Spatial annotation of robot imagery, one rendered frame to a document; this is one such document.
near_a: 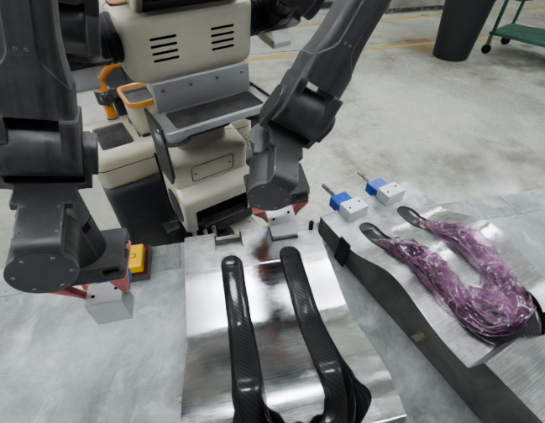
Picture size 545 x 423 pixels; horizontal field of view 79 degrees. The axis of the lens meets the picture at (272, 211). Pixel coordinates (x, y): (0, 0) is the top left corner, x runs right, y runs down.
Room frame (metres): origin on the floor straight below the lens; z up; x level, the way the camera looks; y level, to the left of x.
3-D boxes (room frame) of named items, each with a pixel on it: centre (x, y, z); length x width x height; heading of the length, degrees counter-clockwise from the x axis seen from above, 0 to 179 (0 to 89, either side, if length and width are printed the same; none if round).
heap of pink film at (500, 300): (0.36, -0.33, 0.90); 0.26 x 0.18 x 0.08; 29
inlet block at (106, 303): (0.30, 0.25, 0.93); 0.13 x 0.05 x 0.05; 12
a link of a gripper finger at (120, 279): (0.27, 0.23, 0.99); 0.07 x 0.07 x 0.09; 12
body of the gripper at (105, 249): (0.26, 0.24, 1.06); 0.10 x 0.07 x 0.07; 102
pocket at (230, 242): (0.41, 0.08, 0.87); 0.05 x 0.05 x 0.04; 11
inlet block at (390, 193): (0.62, -0.25, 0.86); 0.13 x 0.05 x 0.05; 29
